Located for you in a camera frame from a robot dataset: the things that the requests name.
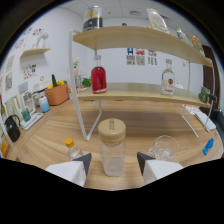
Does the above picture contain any orange-capped clear bottle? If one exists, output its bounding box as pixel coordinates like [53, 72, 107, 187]
[64, 137, 84, 162]

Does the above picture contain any wooden-lidded clear jar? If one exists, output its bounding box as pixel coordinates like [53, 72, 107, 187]
[97, 117, 127, 178]

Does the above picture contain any blue liquid bottle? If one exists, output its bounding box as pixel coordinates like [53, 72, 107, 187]
[202, 138, 215, 156]

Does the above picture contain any blue and white cup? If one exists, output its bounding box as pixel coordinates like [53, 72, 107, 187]
[38, 96, 51, 113]

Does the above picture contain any clear glass with ice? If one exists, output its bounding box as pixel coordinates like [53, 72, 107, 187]
[148, 134, 180, 163]

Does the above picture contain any white scale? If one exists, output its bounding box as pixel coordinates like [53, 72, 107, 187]
[19, 112, 44, 131]

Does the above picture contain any black kettle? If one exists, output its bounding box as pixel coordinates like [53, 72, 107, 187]
[4, 114, 22, 143]

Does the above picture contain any orange basket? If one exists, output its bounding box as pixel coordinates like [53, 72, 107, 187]
[44, 83, 70, 107]

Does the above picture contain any clear bottle with red label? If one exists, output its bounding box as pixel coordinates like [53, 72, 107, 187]
[160, 58, 176, 97]

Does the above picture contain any cork-lidded jar of limes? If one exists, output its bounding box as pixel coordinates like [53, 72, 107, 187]
[198, 85, 218, 104]

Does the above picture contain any green potted plant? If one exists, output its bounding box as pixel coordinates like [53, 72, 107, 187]
[81, 77, 93, 89]

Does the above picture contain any red liquid glass bottle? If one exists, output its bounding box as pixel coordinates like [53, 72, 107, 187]
[90, 54, 108, 95]

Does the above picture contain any brown door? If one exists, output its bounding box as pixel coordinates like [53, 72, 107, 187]
[201, 44, 221, 109]

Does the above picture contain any yellow snack packet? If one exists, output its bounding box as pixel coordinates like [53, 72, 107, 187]
[189, 34, 205, 57]

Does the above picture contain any white-framed wooden shelf rack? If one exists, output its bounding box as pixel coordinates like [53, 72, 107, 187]
[68, 25, 216, 142]

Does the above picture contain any green-capped clear bottle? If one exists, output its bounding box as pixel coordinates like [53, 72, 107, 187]
[175, 25, 189, 44]

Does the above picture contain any black and yellow bag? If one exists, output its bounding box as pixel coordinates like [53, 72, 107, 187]
[82, 5, 104, 33]

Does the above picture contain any wooden wall shelf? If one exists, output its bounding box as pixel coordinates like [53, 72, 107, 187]
[19, 47, 52, 58]

